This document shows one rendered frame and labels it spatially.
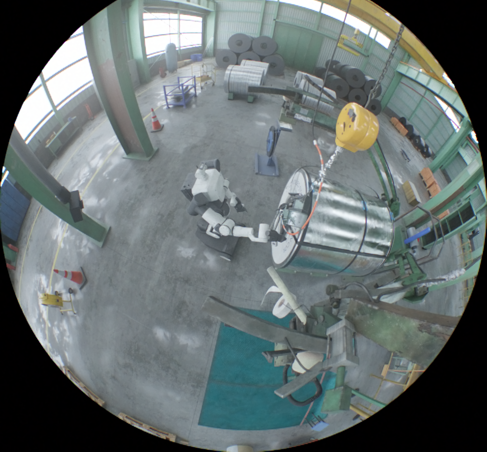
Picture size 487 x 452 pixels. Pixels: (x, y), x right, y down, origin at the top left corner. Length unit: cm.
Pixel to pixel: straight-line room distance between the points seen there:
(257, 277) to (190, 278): 100
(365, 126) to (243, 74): 547
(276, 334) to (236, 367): 229
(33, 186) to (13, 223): 670
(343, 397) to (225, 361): 234
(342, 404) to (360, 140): 77
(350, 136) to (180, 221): 251
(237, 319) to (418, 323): 42
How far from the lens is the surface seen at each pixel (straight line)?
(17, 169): 253
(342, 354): 43
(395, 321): 44
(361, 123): 65
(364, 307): 50
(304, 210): 114
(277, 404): 344
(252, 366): 273
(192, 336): 253
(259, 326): 43
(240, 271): 235
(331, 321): 64
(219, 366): 270
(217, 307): 42
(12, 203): 901
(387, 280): 112
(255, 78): 584
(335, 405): 40
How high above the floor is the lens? 233
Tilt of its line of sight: 61 degrees down
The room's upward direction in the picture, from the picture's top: 12 degrees clockwise
